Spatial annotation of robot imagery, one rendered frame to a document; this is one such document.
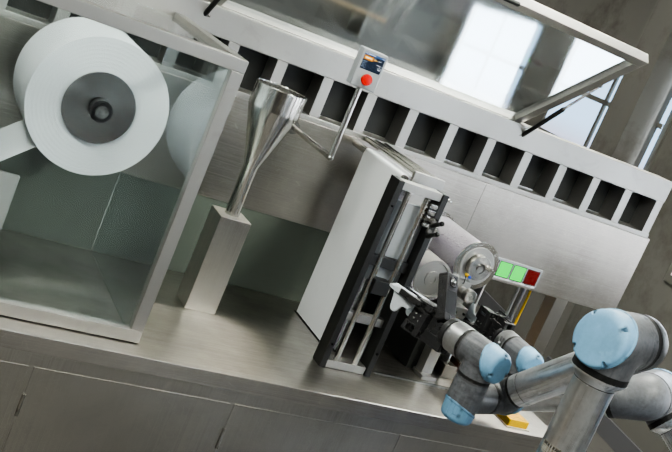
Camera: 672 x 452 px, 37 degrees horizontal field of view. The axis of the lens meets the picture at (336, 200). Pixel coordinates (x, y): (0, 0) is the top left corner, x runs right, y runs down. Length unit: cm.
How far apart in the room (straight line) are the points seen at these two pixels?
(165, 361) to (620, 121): 490
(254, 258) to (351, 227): 33
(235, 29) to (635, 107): 432
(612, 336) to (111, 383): 111
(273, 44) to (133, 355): 99
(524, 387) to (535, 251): 124
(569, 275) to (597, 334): 160
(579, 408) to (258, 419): 86
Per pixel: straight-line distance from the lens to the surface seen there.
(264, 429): 258
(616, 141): 681
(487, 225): 334
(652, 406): 259
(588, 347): 203
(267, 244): 303
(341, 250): 290
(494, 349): 222
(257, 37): 284
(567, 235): 354
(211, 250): 268
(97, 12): 214
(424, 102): 309
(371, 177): 286
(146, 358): 236
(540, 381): 228
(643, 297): 647
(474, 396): 225
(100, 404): 242
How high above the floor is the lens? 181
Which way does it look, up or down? 11 degrees down
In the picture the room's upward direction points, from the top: 23 degrees clockwise
